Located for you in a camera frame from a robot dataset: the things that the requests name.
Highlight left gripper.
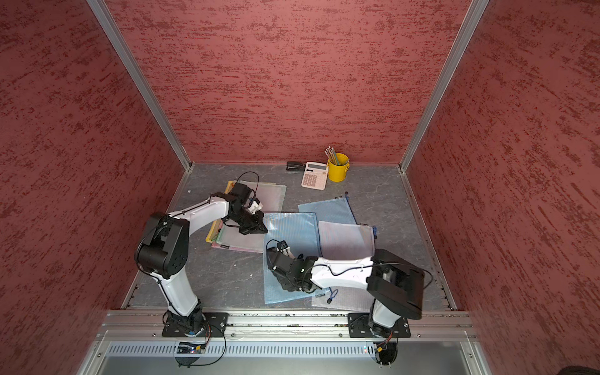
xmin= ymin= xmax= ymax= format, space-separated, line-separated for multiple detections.
xmin=228 ymin=206 xmax=268 ymax=234

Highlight dark grey cloth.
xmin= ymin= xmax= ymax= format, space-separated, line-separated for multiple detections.
xmin=267 ymin=251 xmax=295 ymax=292

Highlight green mesh document bag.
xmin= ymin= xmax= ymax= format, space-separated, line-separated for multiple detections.
xmin=210 ymin=180 xmax=288 ymax=254

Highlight yellow mesh document bag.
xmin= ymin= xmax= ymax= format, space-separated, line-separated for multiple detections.
xmin=205 ymin=181 xmax=235 ymax=244

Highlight blue mesh document bag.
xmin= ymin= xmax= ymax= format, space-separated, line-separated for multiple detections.
xmin=298 ymin=193 xmax=357 ymax=224
xmin=263 ymin=212 xmax=322 ymax=305

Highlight clear white mesh document bag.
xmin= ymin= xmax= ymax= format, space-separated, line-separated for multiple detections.
xmin=312 ymin=221 xmax=375 ymax=313

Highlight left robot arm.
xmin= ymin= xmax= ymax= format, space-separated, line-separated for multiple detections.
xmin=134 ymin=193 xmax=267 ymax=337

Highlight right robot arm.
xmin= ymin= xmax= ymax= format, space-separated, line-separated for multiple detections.
xmin=266 ymin=247 xmax=426 ymax=338

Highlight black stapler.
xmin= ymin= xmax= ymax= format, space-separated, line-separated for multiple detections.
xmin=286 ymin=161 xmax=306 ymax=173

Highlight pink calculator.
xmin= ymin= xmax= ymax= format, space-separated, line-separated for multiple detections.
xmin=301 ymin=162 xmax=328 ymax=191

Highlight yellow mug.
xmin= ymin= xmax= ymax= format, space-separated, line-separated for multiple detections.
xmin=328 ymin=152 xmax=350 ymax=183

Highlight pencils in mug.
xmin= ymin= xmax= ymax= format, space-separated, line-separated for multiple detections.
xmin=325 ymin=146 xmax=342 ymax=166

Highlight right black connector box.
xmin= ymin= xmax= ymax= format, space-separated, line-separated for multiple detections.
xmin=374 ymin=334 xmax=398 ymax=367

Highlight perforated metal strip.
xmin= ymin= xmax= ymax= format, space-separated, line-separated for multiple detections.
xmin=105 ymin=342 xmax=375 ymax=359

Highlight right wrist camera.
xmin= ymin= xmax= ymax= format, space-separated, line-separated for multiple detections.
xmin=276 ymin=241 xmax=295 ymax=259

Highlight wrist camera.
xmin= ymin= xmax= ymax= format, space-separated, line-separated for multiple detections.
xmin=229 ymin=182 xmax=263 ymax=214
xmin=276 ymin=241 xmax=295 ymax=259

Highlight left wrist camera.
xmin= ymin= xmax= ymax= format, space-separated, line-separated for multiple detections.
xmin=229 ymin=182 xmax=263 ymax=214

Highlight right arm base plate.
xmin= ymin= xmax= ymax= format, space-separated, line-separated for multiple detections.
xmin=347 ymin=312 xmax=411 ymax=338

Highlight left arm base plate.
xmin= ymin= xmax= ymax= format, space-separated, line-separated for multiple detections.
xmin=162 ymin=310 xmax=229 ymax=338

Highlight left circuit board with cables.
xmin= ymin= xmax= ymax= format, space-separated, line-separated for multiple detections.
xmin=174 ymin=323 xmax=228 ymax=369

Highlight aluminium front rail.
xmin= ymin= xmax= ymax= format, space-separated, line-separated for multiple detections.
xmin=95 ymin=309 xmax=480 ymax=342

